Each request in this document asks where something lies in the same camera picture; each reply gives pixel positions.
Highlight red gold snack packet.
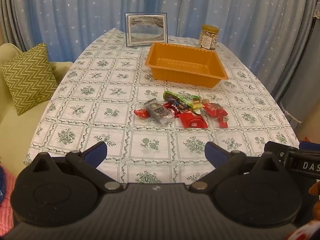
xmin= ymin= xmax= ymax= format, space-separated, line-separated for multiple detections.
xmin=203 ymin=102 xmax=228 ymax=117

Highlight red twisted candy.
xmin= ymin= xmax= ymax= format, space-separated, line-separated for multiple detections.
xmin=134 ymin=109 xmax=150 ymax=119

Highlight grey curtain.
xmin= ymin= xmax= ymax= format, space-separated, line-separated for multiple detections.
xmin=271 ymin=0 xmax=314 ymax=100
xmin=0 ymin=0 xmax=28 ymax=53

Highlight red white printed clothing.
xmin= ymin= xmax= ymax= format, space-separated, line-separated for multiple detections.
xmin=285 ymin=220 xmax=320 ymax=240

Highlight blue star patterned cloth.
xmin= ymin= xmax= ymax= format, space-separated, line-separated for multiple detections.
xmin=0 ymin=166 xmax=6 ymax=198

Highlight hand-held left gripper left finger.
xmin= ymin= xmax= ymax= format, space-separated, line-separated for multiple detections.
xmin=31 ymin=141 xmax=123 ymax=193

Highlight grey lace-trimmed fabric cover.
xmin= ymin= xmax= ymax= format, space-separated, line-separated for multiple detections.
xmin=279 ymin=5 xmax=320 ymax=124

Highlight blue star curtain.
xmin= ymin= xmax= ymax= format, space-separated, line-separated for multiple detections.
xmin=0 ymin=0 xmax=313 ymax=98

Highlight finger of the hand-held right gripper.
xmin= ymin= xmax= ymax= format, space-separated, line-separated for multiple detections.
xmin=264 ymin=141 xmax=288 ymax=160
xmin=299 ymin=141 xmax=320 ymax=153

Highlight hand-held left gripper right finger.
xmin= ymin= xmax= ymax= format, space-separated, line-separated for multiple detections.
xmin=189 ymin=141 xmax=285 ymax=193

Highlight orange plastic tray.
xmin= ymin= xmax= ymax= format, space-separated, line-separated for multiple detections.
xmin=145 ymin=42 xmax=229 ymax=89

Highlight yellow green candy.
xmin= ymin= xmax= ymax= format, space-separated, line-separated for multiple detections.
xmin=191 ymin=99 xmax=205 ymax=117

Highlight floral white tablecloth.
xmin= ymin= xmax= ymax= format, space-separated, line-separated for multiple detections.
xmin=23 ymin=27 xmax=300 ymax=184

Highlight framed sand picture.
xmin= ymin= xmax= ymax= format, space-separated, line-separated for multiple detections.
xmin=125 ymin=12 xmax=168 ymax=48

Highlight green snack packet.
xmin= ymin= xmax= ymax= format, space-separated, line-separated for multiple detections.
xmin=163 ymin=91 xmax=192 ymax=112

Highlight clear jar with gold lid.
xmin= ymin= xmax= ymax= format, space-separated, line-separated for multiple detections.
xmin=198 ymin=24 xmax=219 ymax=50

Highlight light green sofa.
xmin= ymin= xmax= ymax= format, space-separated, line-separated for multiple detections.
xmin=0 ymin=43 xmax=74 ymax=180

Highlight clear grey snack packet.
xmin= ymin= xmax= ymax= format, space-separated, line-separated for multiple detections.
xmin=145 ymin=99 xmax=174 ymax=127

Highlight green zigzag cushion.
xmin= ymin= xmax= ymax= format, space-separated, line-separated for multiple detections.
xmin=0 ymin=43 xmax=58 ymax=116

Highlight pink knitted cloth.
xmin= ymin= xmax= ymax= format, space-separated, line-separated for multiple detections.
xmin=0 ymin=165 xmax=17 ymax=230

